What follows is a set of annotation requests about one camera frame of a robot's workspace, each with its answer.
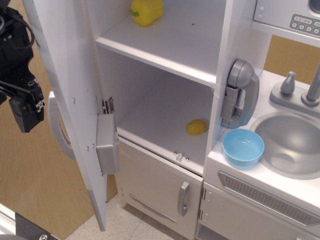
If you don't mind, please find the small yellow toy lemon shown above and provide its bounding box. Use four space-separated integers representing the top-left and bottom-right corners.
186 119 207 135

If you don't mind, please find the grey oven vent panel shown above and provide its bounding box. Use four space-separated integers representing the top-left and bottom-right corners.
217 171 320 227

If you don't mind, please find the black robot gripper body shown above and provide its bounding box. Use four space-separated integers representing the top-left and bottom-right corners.
0 6 44 103

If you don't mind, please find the white toy fridge cabinet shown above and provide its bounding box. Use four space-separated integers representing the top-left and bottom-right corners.
86 0 260 175

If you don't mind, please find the metal door hinge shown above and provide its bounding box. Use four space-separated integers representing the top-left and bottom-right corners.
102 97 115 114

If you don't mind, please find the grey toy telephone handset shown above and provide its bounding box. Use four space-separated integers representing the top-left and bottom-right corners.
220 59 260 129

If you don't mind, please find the grey freezer door handle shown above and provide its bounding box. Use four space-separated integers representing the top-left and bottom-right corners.
177 181 190 217

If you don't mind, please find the white curved door handle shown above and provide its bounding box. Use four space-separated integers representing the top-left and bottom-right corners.
47 91 76 160

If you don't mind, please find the light blue plastic bowl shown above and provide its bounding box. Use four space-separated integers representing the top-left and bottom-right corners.
222 129 265 169

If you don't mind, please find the white lower freezer door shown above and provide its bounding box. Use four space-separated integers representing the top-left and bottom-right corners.
115 138 204 240

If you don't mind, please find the white oven door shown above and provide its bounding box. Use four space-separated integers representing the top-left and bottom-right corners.
196 182 320 240

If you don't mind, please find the white magnetic door catch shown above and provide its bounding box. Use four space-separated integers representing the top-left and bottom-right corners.
172 151 191 163

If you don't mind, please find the white toy microwave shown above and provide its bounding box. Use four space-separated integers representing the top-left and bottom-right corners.
251 0 320 42

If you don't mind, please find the white fridge door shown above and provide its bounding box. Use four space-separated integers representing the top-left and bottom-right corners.
23 0 107 231

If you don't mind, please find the grey door shelf box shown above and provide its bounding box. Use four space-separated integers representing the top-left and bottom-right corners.
95 114 120 175

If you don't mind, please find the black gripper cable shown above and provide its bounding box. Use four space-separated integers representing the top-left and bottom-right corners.
7 7 36 54

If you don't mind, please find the yellow toy bell pepper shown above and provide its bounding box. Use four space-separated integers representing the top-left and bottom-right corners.
129 0 164 27

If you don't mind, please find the grey toy sink basin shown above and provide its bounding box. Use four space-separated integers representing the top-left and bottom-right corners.
250 112 320 180

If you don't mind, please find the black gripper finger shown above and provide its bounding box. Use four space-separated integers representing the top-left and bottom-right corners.
9 96 45 133

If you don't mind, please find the grey toy faucet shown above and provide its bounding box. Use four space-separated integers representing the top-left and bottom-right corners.
269 67 320 118

